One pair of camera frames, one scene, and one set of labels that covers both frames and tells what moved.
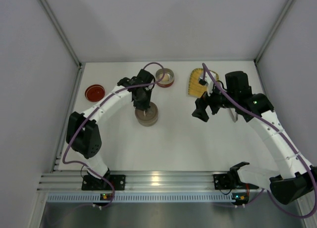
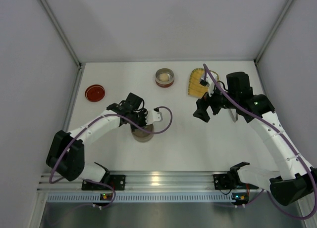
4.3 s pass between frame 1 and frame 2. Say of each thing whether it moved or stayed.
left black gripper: moved
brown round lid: moved
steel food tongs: stayed
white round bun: stayed
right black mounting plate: stayed
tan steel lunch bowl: moved
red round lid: stayed
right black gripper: stayed
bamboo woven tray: stayed
